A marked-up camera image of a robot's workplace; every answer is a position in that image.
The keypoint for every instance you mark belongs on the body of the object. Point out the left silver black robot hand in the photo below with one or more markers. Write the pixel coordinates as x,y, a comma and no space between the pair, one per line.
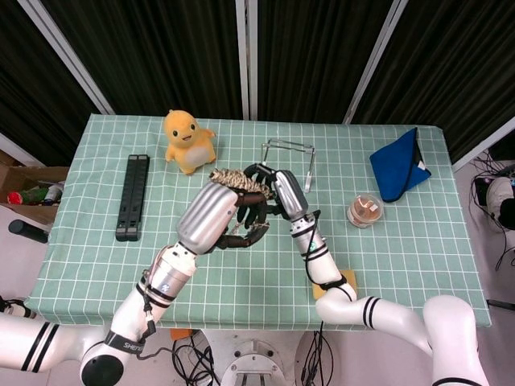
205,217

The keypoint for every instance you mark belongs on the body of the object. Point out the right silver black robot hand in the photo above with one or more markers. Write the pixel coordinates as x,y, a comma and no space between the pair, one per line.
291,195

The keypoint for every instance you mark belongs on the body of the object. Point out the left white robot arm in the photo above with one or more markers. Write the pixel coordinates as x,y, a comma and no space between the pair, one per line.
128,309

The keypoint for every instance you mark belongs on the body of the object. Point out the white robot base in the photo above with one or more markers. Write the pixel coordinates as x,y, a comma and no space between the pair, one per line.
253,358

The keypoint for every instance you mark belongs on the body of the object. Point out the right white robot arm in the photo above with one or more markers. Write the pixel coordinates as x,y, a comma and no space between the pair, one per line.
322,265

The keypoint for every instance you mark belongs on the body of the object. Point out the clear plastic jar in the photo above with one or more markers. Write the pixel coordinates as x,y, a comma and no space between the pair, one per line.
365,209

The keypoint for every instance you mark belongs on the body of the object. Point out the black folding stand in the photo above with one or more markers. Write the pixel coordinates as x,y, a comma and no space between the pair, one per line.
133,197

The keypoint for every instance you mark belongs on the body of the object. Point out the yellow plush dinosaur toy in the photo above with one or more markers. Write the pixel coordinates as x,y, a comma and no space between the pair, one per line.
189,136

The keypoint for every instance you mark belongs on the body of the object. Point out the yellow sponge with square hole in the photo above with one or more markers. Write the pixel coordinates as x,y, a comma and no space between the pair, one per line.
349,279

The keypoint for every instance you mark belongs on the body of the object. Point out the blue cloth pouch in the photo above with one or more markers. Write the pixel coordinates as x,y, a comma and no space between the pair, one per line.
396,165

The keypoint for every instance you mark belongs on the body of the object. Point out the green checkered tablecloth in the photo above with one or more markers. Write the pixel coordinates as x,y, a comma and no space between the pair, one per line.
402,261

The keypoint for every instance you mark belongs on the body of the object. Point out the black curtain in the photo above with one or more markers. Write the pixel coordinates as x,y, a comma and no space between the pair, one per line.
161,52

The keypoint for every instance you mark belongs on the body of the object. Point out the brown cardboard box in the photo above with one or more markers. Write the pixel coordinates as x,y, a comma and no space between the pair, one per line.
36,177

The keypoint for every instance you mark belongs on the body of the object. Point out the black cylinder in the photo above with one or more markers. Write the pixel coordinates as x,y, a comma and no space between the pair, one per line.
28,231

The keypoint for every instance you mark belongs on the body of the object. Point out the white round object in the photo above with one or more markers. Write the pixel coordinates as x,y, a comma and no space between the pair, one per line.
499,201

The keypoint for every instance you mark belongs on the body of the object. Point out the white frame post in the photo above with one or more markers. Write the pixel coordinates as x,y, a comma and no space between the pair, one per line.
483,144
68,56
374,60
20,149
241,60
252,60

